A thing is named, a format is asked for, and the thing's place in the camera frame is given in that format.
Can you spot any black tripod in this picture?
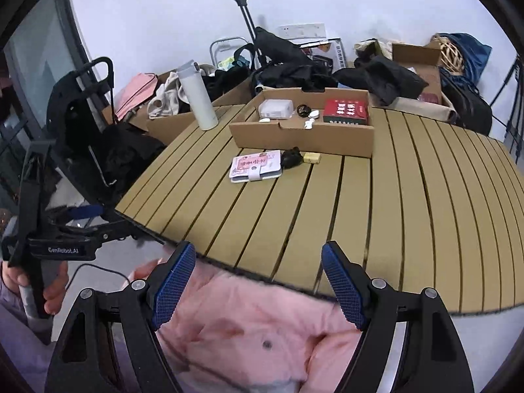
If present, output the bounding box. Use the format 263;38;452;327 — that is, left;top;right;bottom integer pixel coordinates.
489;53;524;164

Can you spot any printed picture box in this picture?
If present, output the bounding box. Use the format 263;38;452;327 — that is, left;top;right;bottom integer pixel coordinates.
299;38;348;74

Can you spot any clear plastic box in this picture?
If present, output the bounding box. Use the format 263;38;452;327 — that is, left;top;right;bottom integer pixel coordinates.
258;99;294;119

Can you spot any red printed box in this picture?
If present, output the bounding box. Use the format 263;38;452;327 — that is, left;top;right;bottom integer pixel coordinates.
323;98;371;126

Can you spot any wicker helmet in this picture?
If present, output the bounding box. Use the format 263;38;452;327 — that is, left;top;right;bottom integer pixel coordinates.
432;35;463;72

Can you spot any pink puffer jacket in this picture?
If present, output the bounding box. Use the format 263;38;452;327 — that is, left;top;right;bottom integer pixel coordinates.
133;254;369;393

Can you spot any black folding cart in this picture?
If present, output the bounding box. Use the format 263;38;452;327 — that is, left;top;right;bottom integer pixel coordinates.
45;57;119;189

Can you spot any person's left hand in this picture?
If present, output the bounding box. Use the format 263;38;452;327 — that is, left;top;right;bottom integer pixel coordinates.
2;260;70;316

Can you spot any white metal frame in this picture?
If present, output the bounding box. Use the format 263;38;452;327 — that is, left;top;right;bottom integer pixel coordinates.
210;36;246;66

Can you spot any black cloth pile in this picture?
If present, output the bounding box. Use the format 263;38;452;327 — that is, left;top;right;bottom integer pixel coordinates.
98;125;166;189

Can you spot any light crumpled cloth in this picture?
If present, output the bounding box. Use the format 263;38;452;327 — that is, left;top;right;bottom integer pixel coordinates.
354;39;394;64

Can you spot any glass door black frame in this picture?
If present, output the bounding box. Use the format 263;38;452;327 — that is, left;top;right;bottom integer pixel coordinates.
0;0;91;214

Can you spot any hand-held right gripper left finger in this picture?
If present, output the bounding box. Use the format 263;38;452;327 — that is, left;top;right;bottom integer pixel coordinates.
44;241;197;393

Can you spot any beige tote bag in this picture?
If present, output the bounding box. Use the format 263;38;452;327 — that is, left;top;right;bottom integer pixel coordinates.
370;98;457;123

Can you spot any large cardboard box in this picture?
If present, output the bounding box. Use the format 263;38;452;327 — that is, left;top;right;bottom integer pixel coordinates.
129;71;246;146

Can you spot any dark bag with teal strap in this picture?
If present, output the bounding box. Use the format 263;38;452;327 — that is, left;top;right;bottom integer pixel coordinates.
205;43;256;99

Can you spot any blue bag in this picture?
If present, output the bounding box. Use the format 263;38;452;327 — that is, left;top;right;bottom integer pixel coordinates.
444;32;493;86

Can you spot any beige cloth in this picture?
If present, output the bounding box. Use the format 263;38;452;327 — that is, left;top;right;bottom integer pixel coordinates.
147;82;191;119

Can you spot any person's left forearm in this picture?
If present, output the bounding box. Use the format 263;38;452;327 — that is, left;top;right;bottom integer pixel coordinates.
0;278;54;393

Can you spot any cardboard box with flap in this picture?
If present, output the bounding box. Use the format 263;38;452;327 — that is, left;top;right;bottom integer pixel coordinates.
391;41;445;105

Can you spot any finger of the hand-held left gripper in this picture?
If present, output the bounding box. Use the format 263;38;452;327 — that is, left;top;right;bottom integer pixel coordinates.
88;218;164;244
45;205;105;230

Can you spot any small black item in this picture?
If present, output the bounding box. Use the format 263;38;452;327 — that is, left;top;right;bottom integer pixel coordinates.
282;147;304;169

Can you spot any cardboard tray box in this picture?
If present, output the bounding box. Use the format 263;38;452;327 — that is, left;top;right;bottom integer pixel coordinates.
228;87;375;158

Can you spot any black trolley handle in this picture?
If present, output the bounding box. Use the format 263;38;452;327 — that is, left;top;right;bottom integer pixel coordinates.
224;0;269;70

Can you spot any black jacket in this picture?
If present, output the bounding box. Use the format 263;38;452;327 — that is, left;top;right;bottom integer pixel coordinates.
333;55;428;106

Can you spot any white wall outlet strip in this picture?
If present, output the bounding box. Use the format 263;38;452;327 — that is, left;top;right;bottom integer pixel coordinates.
278;22;327;39

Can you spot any pink notebook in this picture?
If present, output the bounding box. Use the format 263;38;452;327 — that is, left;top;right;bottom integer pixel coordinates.
228;151;283;183

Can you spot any pink bag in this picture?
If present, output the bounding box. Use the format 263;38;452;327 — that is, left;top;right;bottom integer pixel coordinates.
115;72;158;121

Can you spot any white thermos bottle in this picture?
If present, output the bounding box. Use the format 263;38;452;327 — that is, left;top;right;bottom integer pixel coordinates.
176;60;219;131

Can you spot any black backpack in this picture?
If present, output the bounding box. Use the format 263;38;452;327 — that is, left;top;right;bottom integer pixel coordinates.
440;67;493;136

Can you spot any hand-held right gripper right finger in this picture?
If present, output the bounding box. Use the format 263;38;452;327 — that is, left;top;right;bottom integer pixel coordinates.
320;241;476;393

